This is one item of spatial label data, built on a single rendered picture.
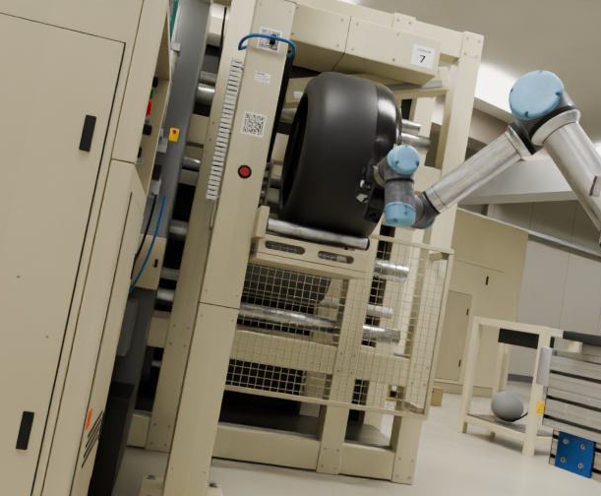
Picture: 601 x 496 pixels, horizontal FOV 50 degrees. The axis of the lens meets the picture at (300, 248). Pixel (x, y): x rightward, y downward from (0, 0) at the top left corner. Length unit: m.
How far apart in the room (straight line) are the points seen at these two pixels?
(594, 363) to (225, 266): 1.11
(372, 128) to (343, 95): 0.14
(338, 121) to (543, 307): 10.68
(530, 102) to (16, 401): 1.24
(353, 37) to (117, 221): 1.47
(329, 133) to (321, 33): 0.68
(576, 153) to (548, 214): 10.99
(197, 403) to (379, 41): 1.50
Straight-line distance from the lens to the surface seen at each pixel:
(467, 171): 1.69
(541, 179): 8.91
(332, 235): 2.06
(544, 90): 1.54
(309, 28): 2.57
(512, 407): 4.57
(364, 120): 2.02
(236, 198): 2.10
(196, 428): 2.12
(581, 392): 1.59
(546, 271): 12.48
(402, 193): 1.59
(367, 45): 2.60
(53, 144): 1.43
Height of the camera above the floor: 0.67
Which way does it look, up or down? 5 degrees up
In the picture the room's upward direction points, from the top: 10 degrees clockwise
